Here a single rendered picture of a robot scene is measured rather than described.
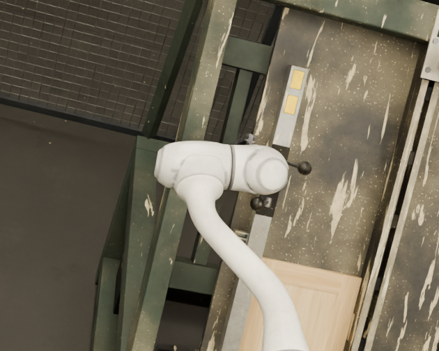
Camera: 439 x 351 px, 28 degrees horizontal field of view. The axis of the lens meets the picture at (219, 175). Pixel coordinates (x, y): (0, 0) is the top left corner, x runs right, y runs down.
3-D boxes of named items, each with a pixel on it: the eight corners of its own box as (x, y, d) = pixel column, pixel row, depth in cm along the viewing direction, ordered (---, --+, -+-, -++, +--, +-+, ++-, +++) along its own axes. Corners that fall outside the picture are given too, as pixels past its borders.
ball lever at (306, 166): (269, 164, 240) (303, 175, 230) (272, 151, 240) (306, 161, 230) (279, 166, 242) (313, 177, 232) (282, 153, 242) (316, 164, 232)
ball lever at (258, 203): (260, 206, 243) (247, 209, 230) (264, 193, 243) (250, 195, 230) (273, 210, 242) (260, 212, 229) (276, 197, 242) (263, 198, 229)
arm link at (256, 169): (281, 143, 202) (225, 140, 199) (298, 151, 187) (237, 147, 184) (276, 190, 203) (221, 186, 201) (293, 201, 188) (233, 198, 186)
